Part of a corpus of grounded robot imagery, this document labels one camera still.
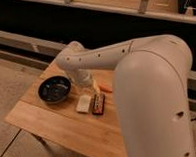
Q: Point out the orange carrot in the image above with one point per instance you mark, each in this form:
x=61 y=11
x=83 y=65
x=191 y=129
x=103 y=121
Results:
x=104 y=88

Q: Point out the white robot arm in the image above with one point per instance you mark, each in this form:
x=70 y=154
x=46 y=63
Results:
x=150 y=91

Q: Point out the dark rectangular eraser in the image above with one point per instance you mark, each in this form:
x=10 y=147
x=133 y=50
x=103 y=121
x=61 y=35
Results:
x=98 y=105

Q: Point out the white sponge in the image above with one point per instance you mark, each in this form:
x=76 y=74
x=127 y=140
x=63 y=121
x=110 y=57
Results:
x=83 y=104

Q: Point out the dark blue bowl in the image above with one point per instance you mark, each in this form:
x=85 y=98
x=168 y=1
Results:
x=54 y=89

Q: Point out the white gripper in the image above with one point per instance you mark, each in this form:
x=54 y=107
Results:
x=84 y=79

